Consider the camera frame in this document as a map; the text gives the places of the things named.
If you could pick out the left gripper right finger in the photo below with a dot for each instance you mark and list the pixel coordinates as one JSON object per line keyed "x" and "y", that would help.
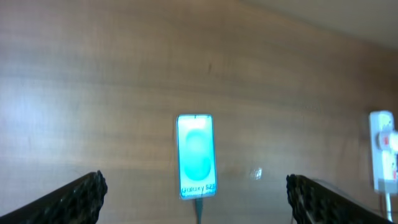
{"x": 313, "y": 203}

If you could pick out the white power strip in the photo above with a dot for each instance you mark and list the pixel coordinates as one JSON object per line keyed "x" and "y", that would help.
{"x": 384, "y": 162}

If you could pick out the white USB plug adapter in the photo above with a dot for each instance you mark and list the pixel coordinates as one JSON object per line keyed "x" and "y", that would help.
{"x": 387, "y": 141}

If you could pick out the blue screen Galaxy smartphone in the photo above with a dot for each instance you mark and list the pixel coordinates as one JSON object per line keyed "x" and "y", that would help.
{"x": 196, "y": 156}

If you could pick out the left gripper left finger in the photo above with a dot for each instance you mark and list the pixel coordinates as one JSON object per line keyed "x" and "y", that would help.
{"x": 78, "y": 202}

